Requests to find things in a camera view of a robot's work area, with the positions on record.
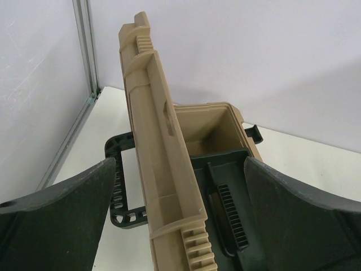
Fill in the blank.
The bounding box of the tan plastic tool box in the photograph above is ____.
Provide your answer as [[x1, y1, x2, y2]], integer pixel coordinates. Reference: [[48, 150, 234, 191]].
[[118, 12, 260, 270]]

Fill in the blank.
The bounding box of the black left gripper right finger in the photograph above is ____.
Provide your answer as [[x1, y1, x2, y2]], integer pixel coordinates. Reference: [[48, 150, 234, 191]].
[[244, 158, 360, 270]]

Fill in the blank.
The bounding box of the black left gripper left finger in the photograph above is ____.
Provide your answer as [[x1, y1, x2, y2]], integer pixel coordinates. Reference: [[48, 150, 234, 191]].
[[1, 158, 116, 270]]

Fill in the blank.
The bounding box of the left aluminium corner post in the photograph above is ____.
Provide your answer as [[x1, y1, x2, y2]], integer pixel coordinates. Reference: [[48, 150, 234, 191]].
[[36, 1, 102, 191]]

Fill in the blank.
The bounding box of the black tool box tray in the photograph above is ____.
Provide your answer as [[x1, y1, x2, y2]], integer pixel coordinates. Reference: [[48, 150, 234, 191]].
[[190, 148, 268, 270]]

